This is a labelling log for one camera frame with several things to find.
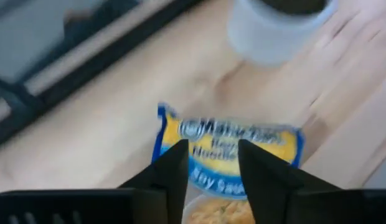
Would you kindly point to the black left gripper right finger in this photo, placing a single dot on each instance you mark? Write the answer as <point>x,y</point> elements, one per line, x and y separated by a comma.
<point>264,180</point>

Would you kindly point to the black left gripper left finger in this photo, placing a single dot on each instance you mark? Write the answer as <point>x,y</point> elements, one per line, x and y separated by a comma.
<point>171,174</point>

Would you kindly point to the blue yellow noodle pack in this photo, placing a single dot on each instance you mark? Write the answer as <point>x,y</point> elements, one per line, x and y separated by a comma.
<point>213,155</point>

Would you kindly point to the snake plant in white pot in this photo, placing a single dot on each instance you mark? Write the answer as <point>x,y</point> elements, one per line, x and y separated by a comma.
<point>267,34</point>

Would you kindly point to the black aluminium table frame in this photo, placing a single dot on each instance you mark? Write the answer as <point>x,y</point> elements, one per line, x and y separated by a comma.
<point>112,57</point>

